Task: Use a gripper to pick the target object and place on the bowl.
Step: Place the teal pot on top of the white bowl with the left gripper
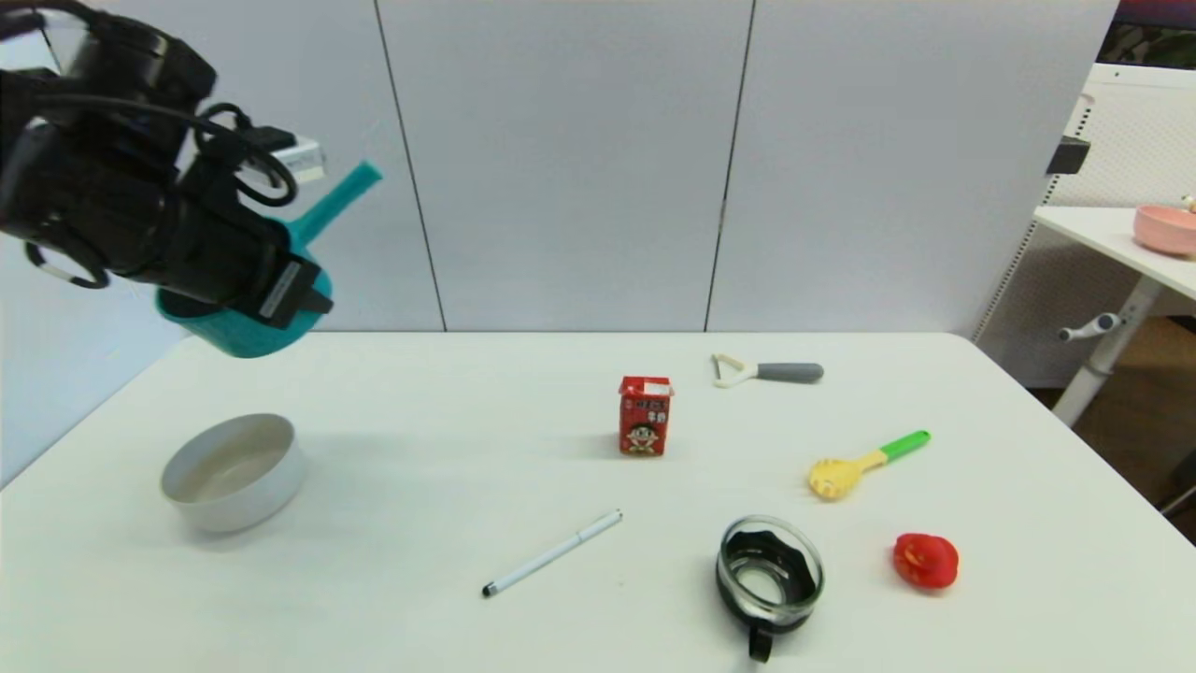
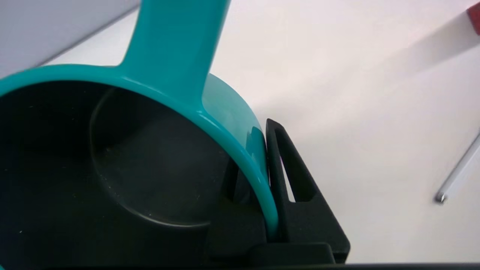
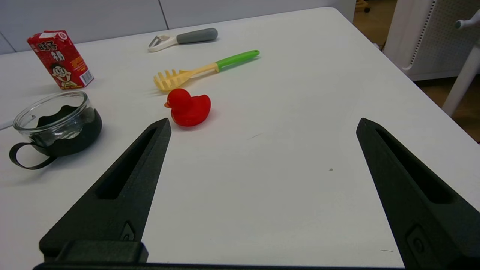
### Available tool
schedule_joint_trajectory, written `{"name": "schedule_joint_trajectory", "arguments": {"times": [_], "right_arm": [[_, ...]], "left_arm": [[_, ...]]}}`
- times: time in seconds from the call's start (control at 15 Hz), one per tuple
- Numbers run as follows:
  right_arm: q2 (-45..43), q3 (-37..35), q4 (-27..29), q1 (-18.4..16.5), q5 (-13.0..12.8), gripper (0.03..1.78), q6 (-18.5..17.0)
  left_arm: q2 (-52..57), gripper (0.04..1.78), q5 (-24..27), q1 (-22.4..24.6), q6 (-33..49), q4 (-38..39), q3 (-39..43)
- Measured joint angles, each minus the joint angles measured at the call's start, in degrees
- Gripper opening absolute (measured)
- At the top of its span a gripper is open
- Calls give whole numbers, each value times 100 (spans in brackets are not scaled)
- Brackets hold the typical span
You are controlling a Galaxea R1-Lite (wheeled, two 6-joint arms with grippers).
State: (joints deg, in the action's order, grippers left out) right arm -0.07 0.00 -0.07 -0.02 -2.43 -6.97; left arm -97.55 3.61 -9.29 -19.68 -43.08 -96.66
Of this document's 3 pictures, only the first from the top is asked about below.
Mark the peeler with grey handle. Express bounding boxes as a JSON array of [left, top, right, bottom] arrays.
[[711, 353, 825, 390]]

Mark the white pegboard panel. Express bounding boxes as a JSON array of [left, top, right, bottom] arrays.
[[970, 64, 1196, 389]]

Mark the black clip on pegboard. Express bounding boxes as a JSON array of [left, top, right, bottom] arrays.
[[1045, 136, 1090, 177]]

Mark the beige round bowl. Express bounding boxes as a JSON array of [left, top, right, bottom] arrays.
[[161, 413, 307, 534]]

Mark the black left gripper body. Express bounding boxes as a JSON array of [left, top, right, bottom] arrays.
[[163, 199, 321, 330]]

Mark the yellow pasta spoon green handle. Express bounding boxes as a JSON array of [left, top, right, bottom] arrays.
[[807, 430, 932, 501]]

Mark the pink bowl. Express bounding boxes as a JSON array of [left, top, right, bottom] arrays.
[[1133, 205, 1196, 258]]

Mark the red milk carton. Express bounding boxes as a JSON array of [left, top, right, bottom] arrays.
[[618, 376, 674, 457]]

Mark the glass coffee pot black handle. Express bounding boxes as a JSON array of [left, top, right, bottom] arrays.
[[716, 515, 825, 663]]

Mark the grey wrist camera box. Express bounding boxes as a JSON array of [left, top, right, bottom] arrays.
[[271, 136, 326, 184]]

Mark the grey desk crank handle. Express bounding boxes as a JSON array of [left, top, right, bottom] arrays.
[[1058, 313, 1120, 344]]

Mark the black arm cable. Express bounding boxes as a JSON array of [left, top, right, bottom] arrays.
[[192, 103, 300, 208]]

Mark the red toy pepper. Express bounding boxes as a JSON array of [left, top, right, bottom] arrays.
[[892, 533, 960, 590]]

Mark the white desk top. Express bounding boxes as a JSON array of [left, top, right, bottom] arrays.
[[1033, 206, 1196, 303]]

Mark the white pen black tip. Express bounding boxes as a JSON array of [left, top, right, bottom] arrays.
[[482, 508, 624, 597]]

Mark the white desk leg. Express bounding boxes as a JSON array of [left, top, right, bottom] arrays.
[[1051, 279, 1162, 429]]

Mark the dark monitor screen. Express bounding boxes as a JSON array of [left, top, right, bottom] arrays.
[[1095, 0, 1196, 71]]

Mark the teal saucepan with handle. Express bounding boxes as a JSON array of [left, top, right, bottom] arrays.
[[154, 161, 384, 359]]

